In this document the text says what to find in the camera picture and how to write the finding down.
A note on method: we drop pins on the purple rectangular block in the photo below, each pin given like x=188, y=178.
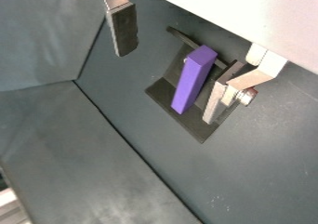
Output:
x=197, y=64

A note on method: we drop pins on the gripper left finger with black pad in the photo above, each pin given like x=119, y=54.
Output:
x=120, y=15

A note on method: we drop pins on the gripper right finger with bolt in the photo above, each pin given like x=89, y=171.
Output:
x=233, y=86

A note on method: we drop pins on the black curved fixture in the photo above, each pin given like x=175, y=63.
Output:
x=161, y=90

